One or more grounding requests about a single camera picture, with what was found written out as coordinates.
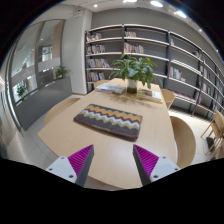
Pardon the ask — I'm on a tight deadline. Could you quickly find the zigzag striped folded towel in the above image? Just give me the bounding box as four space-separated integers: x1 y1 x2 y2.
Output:
74 104 143 141

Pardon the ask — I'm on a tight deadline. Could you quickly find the small plant lower left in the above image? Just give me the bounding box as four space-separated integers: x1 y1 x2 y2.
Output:
16 86 27 100

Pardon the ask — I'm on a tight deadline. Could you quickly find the wooden chair right near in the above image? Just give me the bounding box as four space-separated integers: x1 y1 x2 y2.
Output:
170 116 196 168

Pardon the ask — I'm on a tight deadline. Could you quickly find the yellow book on table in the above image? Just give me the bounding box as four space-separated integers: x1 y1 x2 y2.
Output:
136 88 162 103

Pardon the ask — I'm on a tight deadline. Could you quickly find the large grey bookshelf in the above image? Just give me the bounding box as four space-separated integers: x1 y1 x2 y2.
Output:
85 24 224 119

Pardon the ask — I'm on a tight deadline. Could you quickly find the green potted plant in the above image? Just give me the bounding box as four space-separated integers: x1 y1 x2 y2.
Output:
110 54 163 94

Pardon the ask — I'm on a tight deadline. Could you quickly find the small plant behind glass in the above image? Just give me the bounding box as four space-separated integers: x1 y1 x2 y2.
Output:
56 66 69 79

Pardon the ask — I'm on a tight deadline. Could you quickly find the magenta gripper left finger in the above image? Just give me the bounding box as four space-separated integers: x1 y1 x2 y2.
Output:
47 145 94 187

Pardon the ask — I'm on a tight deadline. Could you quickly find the wooden chair at right edge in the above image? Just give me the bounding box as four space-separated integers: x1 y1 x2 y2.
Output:
208 111 224 157

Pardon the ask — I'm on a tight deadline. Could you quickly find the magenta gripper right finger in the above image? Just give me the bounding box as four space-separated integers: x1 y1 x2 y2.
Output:
133 145 180 186

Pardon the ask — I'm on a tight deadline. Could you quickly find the wooden chair right far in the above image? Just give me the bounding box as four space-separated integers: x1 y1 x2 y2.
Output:
161 89 175 108

